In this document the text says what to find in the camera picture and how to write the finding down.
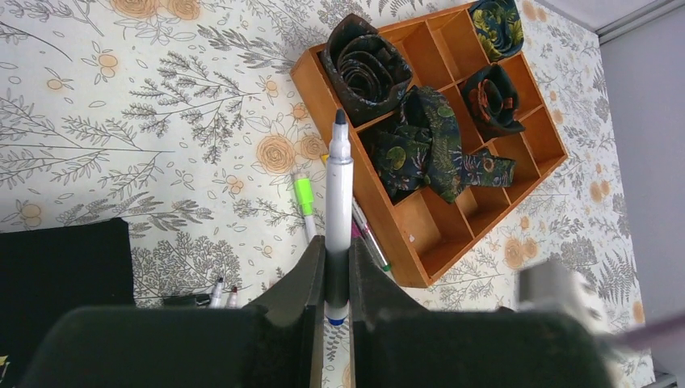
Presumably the floral table cloth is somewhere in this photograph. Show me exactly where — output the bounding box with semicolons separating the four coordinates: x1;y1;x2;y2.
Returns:
0;0;657;388

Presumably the rolled dark tie centre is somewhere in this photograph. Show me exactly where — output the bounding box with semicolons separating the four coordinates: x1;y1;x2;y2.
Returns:
460;63;525;141

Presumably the white pen on table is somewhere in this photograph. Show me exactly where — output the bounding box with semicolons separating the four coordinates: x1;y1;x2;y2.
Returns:
208;277;224;309

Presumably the rolled dark tie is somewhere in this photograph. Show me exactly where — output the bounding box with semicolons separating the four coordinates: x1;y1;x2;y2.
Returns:
319;14;413;126
460;63;525;141
469;0;524;62

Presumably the black floral cloth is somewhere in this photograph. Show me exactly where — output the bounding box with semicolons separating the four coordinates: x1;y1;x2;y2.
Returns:
1;218;134;387

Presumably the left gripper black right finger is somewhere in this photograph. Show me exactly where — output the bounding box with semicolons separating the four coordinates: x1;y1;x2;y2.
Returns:
349;240;613;387

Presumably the white pen blue tip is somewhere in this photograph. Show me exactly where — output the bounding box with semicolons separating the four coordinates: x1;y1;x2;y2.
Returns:
325;108;354;326

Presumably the orange compartment tray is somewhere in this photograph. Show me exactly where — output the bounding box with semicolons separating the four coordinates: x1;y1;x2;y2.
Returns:
291;1;567;288

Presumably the green pen cap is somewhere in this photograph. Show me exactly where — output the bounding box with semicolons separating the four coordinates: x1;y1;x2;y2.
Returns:
294;176;314;216

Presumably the rolled dark tie top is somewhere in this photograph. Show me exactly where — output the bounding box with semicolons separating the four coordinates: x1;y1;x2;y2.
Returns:
469;0;524;62

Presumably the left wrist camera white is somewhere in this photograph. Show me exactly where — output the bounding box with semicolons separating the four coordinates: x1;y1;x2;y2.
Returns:
517;261;611;334

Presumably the rolled dark tie left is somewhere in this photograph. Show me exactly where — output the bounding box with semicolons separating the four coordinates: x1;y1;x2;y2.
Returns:
319;14;413;126

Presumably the black pen cap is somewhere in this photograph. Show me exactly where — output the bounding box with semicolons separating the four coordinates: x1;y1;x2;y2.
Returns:
162;293;212;308

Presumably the unrolled dark patterned tie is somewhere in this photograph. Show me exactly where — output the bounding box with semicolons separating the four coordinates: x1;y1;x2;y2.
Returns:
364;86;516;204

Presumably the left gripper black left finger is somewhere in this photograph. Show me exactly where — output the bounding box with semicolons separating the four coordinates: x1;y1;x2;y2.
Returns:
20;236;326;387

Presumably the magenta pen cap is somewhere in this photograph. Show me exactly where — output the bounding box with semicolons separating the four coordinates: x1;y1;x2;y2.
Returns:
351;221;362;238

